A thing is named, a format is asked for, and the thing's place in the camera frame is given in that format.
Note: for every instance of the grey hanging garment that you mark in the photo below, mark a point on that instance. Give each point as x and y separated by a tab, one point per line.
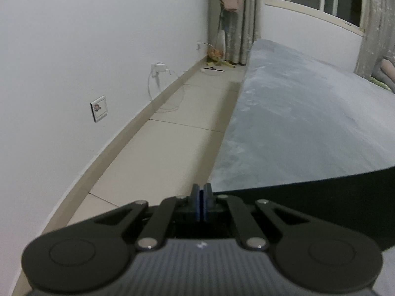
230	34

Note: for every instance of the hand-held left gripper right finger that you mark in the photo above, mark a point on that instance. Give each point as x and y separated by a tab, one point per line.
205	203

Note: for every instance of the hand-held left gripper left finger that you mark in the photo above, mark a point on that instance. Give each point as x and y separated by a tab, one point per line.
195	203

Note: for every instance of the small white wall socket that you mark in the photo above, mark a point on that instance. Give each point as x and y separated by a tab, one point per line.
200	45

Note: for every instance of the white plastic bag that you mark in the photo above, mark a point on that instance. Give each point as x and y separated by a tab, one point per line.
220	41

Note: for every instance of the beige sweatshirt with black sleeves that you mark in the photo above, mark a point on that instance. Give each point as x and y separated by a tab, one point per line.
345	197

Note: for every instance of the grey patterned curtain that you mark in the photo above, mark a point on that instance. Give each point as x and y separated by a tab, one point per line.
375	24
250	18

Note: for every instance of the orange bag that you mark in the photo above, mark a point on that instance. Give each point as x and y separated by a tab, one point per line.
215	54

